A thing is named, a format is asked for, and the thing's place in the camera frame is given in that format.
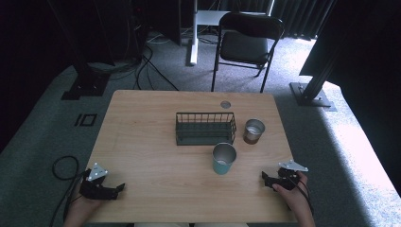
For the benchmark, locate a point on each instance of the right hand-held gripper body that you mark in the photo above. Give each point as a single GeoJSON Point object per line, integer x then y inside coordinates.
{"type": "Point", "coordinates": [288, 178]}

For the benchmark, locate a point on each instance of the black folding chair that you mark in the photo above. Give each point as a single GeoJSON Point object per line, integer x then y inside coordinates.
{"type": "Point", "coordinates": [244, 47]}

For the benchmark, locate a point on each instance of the black metal stand grey base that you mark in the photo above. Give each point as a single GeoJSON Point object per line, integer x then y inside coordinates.
{"type": "Point", "coordinates": [310, 94]}

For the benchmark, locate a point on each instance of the black metal stand flat base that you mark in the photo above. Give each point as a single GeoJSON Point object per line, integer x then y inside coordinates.
{"type": "Point", "coordinates": [86, 85]}

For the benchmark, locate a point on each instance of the person's left hand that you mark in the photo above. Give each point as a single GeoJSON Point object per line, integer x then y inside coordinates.
{"type": "Point", "coordinates": [83, 209]}

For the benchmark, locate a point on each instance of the teal metal cup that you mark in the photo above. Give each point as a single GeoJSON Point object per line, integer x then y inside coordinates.
{"type": "Point", "coordinates": [223, 162]}

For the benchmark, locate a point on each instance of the dark pleated curtain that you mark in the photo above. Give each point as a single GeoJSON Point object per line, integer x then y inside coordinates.
{"type": "Point", "coordinates": [299, 17]}

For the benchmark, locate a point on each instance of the brown metal cup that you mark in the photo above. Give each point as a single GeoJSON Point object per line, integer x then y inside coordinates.
{"type": "Point", "coordinates": [253, 130]}

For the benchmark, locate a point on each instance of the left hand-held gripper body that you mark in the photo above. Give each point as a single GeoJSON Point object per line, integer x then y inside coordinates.
{"type": "Point", "coordinates": [94, 184]}

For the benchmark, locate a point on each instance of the person's right hand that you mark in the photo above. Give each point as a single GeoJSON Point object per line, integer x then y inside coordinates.
{"type": "Point", "coordinates": [294, 200]}

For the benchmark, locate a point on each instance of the round grey table grommet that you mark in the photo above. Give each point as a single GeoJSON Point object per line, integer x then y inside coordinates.
{"type": "Point", "coordinates": [225, 104]}

